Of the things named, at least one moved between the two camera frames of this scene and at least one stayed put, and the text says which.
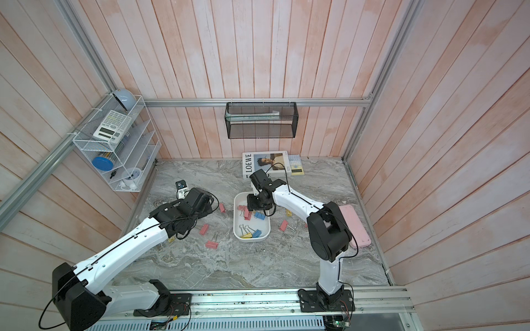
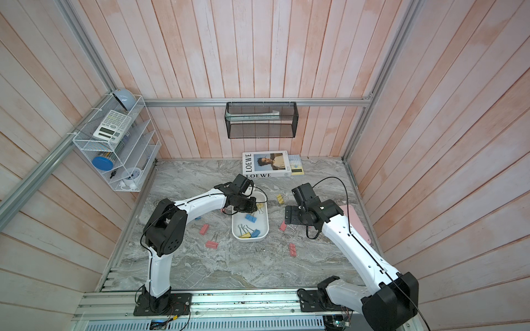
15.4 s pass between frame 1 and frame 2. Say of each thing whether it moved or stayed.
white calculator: stayed
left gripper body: moved
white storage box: stayed
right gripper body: moved
